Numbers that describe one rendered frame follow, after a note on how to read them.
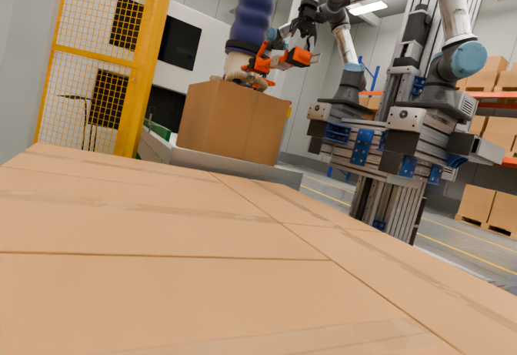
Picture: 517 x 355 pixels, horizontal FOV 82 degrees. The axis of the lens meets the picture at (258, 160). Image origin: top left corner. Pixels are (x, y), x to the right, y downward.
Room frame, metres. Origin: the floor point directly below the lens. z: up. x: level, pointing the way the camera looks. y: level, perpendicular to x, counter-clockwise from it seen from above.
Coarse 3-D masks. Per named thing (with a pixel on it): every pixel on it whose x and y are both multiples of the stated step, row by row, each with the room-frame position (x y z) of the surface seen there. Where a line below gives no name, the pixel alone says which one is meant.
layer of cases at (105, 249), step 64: (0, 192) 0.48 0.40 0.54; (64, 192) 0.56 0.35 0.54; (128, 192) 0.67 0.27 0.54; (192, 192) 0.82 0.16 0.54; (256, 192) 1.06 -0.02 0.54; (0, 256) 0.31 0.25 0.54; (64, 256) 0.34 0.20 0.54; (128, 256) 0.38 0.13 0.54; (192, 256) 0.43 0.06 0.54; (256, 256) 0.48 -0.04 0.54; (320, 256) 0.56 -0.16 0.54; (384, 256) 0.66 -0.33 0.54; (0, 320) 0.23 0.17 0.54; (64, 320) 0.24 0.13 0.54; (128, 320) 0.26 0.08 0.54; (192, 320) 0.28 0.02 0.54; (256, 320) 0.31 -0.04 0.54; (320, 320) 0.34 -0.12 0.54; (384, 320) 0.38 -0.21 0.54; (448, 320) 0.42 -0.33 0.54; (512, 320) 0.48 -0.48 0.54
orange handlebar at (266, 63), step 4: (300, 52) 1.17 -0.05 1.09; (304, 52) 1.17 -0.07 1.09; (280, 56) 1.29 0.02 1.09; (300, 56) 1.17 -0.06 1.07; (304, 56) 1.17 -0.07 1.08; (308, 56) 1.18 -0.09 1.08; (264, 60) 1.43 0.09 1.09; (268, 60) 1.39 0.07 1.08; (280, 60) 1.29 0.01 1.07; (308, 60) 1.20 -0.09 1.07; (260, 64) 1.46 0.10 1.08; (264, 64) 1.41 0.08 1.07; (268, 64) 1.41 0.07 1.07; (288, 64) 1.32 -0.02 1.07; (244, 68) 1.63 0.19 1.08; (268, 68) 1.48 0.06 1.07; (272, 68) 1.44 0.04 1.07; (256, 76) 1.84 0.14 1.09; (268, 80) 1.88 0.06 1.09; (268, 84) 1.96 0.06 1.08; (272, 84) 1.90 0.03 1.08
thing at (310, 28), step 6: (306, 0) 1.21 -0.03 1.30; (300, 6) 1.25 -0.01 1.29; (312, 6) 1.22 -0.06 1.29; (300, 12) 1.25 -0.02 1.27; (294, 18) 1.25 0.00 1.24; (300, 18) 1.21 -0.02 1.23; (306, 18) 1.21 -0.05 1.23; (294, 24) 1.26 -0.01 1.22; (300, 24) 1.20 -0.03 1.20; (306, 24) 1.21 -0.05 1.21; (312, 24) 1.22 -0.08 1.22; (300, 30) 1.22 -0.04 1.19; (306, 30) 1.22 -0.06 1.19; (312, 30) 1.23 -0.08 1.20
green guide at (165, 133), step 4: (144, 120) 3.07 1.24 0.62; (144, 124) 3.01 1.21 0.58; (152, 124) 2.12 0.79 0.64; (156, 124) 2.37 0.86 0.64; (148, 128) 2.68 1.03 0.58; (152, 128) 2.49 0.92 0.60; (156, 128) 2.32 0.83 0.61; (160, 128) 2.18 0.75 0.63; (164, 128) 2.06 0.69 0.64; (156, 132) 2.28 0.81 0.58; (160, 132) 2.14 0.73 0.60; (164, 132) 2.02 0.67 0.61; (168, 132) 1.95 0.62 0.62; (160, 136) 2.11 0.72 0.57; (164, 136) 1.99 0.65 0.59; (168, 136) 1.96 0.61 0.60; (168, 140) 1.96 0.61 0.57
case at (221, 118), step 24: (192, 96) 1.77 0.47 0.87; (216, 96) 1.39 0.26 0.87; (240, 96) 1.45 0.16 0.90; (264, 96) 1.51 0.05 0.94; (192, 120) 1.66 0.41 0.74; (216, 120) 1.41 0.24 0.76; (240, 120) 1.46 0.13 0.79; (264, 120) 1.52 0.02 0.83; (192, 144) 1.57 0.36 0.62; (216, 144) 1.42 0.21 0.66; (240, 144) 1.48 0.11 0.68; (264, 144) 1.54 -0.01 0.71
